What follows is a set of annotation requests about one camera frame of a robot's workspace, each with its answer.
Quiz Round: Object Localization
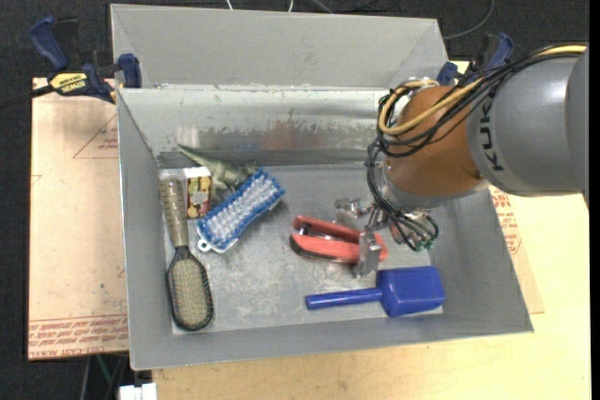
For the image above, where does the blue plastic scoop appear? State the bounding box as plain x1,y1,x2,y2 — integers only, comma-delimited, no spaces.
305,265,446,319

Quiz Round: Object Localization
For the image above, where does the blue and white scrub brush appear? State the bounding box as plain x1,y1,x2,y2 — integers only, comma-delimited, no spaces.
196,169,287,255

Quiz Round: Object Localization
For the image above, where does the red stapler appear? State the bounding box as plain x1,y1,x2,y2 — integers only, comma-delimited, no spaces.
288,214,390,267

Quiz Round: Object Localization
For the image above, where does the small red and white box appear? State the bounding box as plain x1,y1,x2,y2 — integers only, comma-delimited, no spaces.
184,166,215,220

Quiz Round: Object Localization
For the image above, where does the grey metal bin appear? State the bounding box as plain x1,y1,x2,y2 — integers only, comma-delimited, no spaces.
110,3,535,372

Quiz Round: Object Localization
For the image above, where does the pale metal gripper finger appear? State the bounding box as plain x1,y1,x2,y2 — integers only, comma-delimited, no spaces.
334,197,373,221
352,231,382,280

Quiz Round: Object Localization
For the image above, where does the grey and black hairbrush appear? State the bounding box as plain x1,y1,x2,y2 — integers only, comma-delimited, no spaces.
157,170,216,333

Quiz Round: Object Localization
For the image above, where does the green toy dinosaur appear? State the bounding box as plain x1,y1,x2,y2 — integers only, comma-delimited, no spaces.
177,143,262,193

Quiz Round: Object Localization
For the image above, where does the brown cardboard board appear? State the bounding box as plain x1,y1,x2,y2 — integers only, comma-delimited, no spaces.
27,77,547,363

